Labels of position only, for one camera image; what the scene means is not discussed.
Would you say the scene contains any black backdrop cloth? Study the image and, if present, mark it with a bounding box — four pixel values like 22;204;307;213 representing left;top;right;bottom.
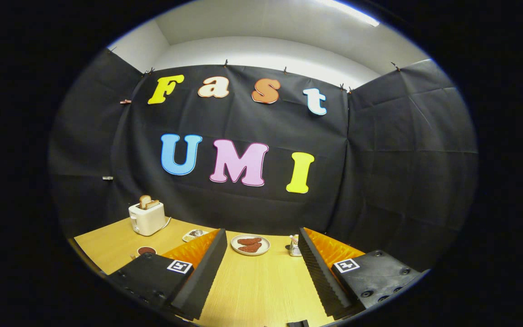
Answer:
48;48;479;273

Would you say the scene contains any white divided seed dish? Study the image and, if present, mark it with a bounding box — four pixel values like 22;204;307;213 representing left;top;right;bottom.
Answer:
182;229;208;243

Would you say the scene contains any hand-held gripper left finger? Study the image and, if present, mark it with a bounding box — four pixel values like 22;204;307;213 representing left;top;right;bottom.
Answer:
106;228;228;321

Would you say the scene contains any beige cup with wooden handle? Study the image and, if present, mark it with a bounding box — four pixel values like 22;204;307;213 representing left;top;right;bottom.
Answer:
130;246;158;259

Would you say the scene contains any cream toaster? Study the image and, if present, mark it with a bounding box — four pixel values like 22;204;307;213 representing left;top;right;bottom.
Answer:
128;202;167;237

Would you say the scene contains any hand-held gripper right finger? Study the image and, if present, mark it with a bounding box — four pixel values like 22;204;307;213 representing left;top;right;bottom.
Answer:
298;227;425;321

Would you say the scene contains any white round plate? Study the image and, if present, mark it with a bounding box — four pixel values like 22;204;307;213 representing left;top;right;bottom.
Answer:
231;234;271;257

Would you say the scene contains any wooden table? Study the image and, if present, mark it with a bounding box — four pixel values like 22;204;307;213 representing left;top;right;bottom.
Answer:
73;217;344;327

